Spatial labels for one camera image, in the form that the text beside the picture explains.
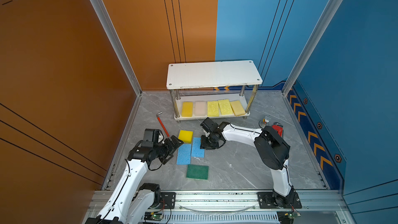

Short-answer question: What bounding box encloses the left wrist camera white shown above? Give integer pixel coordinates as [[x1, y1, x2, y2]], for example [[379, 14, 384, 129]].
[[158, 132, 164, 144]]

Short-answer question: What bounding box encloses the small thick yellow sponge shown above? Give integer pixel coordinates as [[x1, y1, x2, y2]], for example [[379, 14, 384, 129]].
[[178, 130, 194, 144]]

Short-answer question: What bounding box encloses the white two-tier shelf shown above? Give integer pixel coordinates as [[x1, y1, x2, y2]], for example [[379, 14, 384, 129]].
[[166, 60, 263, 121]]

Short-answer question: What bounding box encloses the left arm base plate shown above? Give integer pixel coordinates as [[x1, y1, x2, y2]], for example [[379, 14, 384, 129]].
[[150, 191, 176, 209]]

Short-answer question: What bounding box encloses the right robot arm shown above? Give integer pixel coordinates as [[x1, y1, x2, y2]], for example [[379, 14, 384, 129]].
[[201, 118, 302, 210]]

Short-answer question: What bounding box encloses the red hex key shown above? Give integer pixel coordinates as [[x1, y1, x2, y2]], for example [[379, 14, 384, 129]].
[[156, 112, 170, 138]]

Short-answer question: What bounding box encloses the left circuit board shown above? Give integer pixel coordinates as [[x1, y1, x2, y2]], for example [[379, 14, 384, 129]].
[[144, 212, 164, 223]]

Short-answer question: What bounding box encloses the circuit board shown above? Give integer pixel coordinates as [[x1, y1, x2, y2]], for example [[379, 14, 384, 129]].
[[277, 211, 301, 224], [144, 212, 164, 223]]

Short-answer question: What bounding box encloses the blue sponge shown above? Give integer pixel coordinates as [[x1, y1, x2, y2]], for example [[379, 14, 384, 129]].
[[191, 138, 205, 158], [176, 144, 192, 165]]

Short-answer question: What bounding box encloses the right circuit board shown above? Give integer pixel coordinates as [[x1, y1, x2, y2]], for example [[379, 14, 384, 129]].
[[277, 211, 301, 224]]

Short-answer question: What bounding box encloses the round metal foot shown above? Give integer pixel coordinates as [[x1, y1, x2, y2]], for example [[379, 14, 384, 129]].
[[259, 115, 271, 129]]

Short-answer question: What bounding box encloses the yellow porous sponge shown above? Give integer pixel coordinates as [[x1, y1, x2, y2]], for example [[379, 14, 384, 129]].
[[218, 99, 234, 116], [207, 101, 219, 117]]

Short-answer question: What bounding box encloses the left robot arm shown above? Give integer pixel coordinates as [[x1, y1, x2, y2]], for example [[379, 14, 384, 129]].
[[86, 129, 184, 224]]

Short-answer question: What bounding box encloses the long yellow foam sponge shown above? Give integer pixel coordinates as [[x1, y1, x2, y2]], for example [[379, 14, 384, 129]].
[[181, 102, 193, 118]]

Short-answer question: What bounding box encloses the green scouring pad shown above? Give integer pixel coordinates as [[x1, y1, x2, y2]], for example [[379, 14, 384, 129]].
[[186, 164, 209, 180]]

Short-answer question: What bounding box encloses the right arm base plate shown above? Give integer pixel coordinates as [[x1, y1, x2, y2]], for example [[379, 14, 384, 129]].
[[257, 191, 302, 209]]

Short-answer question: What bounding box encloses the cream yellow sponge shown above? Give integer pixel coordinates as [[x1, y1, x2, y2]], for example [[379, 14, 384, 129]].
[[230, 100, 246, 116]]

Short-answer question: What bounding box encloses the red pipe wrench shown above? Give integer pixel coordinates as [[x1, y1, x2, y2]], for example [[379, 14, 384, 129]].
[[272, 122, 284, 137]]

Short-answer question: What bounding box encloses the pale pink sponge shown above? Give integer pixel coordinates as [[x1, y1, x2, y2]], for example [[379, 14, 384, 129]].
[[194, 101, 207, 117]]

